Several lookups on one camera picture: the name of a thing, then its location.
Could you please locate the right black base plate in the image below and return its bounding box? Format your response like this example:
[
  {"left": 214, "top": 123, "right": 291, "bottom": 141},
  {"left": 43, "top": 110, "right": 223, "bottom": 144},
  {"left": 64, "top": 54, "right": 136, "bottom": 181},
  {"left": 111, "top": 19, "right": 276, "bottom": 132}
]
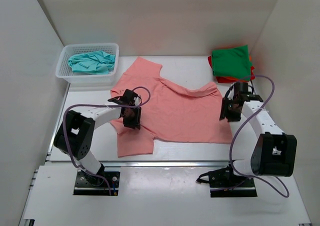
[{"left": 196, "top": 165, "right": 258, "bottom": 198}]

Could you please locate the pink t shirt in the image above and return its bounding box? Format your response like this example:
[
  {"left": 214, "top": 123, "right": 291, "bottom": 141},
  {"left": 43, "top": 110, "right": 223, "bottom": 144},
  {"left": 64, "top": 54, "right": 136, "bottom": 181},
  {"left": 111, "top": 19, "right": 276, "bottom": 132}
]
[{"left": 110, "top": 57, "right": 233, "bottom": 157}]

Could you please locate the aluminium table rail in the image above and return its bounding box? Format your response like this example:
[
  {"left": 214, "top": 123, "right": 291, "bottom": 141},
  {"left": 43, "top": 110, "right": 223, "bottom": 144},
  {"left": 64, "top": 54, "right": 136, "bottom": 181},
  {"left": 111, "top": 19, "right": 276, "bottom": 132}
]
[{"left": 44, "top": 160, "right": 278, "bottom": 169}]

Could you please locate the white plastic basket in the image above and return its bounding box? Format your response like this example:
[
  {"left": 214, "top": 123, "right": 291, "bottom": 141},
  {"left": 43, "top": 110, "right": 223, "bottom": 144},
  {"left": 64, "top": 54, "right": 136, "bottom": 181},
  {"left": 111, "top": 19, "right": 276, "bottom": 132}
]
[{"left": 55, "top": 43, "right": 119, "bottom": 85}]

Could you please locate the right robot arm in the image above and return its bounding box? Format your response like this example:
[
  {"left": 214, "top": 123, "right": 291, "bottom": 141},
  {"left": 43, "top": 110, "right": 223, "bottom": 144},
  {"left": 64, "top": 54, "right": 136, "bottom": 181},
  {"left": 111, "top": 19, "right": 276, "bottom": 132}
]
[{"left": 219, "top": 82, "right": 297, "bottom": 186}]

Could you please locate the green folded t shirt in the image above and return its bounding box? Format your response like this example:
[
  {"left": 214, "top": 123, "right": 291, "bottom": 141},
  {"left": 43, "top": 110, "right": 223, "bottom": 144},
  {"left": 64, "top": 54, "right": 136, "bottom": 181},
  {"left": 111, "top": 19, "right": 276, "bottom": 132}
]
[{"left": 211, "top": 45, "right": 251, "bottom": 82}]

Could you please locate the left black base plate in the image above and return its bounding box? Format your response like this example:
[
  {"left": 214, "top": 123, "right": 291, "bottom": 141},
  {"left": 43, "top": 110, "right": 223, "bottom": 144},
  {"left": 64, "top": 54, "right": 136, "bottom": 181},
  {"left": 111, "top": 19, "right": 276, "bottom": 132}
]
[{"left": 73, "top": 170, "right": 121, "bottom": 197}]

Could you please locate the teal t shirt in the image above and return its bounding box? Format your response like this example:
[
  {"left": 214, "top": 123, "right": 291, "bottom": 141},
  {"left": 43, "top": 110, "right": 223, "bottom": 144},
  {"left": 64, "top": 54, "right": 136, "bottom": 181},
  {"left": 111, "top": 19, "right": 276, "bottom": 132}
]
[{"left": 67, "top": 50, "right": 116, "bottom": 75}]

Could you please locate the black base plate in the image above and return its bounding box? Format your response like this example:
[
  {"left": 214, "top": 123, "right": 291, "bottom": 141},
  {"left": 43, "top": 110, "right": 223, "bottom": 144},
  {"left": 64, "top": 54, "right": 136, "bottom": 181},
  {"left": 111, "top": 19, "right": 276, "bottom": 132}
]
[
  {"left": 196, "top": 165, "right": 258, "bottom": 198},
  {"left": 73, "top": 170, "right": 121, "bottom": 197}
]

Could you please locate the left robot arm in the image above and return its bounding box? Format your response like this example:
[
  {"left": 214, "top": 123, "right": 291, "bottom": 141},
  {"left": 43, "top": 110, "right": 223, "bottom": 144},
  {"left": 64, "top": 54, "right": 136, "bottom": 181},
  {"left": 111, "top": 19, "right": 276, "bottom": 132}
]
[{"left": 53, "top": 89, "right": 143, "bottom": 187}]

